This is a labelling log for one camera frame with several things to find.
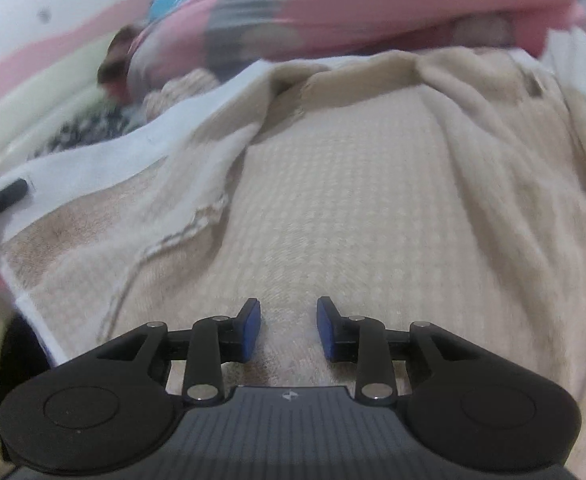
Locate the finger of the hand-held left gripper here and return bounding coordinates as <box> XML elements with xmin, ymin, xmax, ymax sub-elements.
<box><xmin>0</xmin><ymin>178</ymin><xmax>28</xmax><ymax>227</ymax></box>

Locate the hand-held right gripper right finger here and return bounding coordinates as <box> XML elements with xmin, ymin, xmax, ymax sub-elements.
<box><xmin>315</xmin><ymin>296</ymin><xmax>480</xmax><ymax>406</ymax></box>

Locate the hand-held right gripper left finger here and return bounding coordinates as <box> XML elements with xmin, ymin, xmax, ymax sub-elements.
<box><xmin>97</xmin><ymin>297</ymin><xmax>264</xmax><ymax>404</ymax></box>

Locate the beige white houndstooth knit cardigan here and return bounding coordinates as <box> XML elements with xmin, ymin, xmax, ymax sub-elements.
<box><xmin>0</xmin><ymin>47</ymin><xmax>586</xmax><ymax>461</ymax></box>

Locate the black white plaid shirt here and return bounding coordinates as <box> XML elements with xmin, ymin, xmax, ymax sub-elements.
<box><xmin>38</xmin><ymin>105</ymin><xmax>144</xmax><ymax>157</ymax></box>

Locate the pink cream bed headboard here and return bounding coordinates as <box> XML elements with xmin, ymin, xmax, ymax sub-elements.
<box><xmin>0</xmin><ymin>0</ymin><xmax>154</xmax><ymax>181</ymax></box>

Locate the pink grey floral quilt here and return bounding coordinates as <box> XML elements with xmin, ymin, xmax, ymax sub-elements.
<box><xmin>123</xmin><ymin>0</ymin><xmax>586</xmax><ymax>91</ymax></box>

